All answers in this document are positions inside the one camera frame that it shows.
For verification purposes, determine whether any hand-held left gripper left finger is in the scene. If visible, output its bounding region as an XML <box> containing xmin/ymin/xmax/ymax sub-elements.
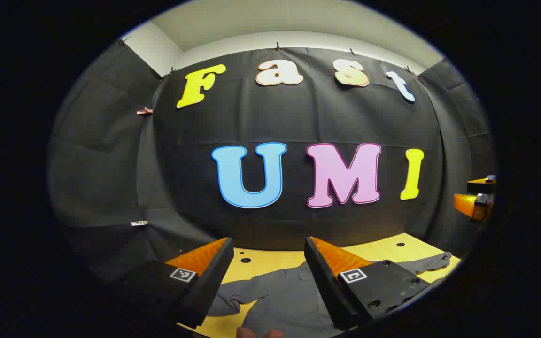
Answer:
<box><xmin>125</xmin><ymin>237</ymin><xmax>235</xmax><ymax>329</ymax></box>

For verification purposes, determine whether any grey button shirt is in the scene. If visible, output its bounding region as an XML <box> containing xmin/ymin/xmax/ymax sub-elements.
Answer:
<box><xmin>207</xmin><ymin>252</ymin><xmax>453</xmax><ymax>338</ymax></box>

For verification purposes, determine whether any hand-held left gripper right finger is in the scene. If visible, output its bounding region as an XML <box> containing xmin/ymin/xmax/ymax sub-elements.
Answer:
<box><xmin>304</xmin><ymin>236</ymin><xmax>434</xmax><ymax>332</ymax></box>

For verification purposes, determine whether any black backdrop cloth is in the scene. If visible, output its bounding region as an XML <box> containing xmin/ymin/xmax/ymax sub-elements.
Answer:
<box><xmin>47</xmin><ymin>40</ymin><xmax>496</xmax><ymax>282</ymax></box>

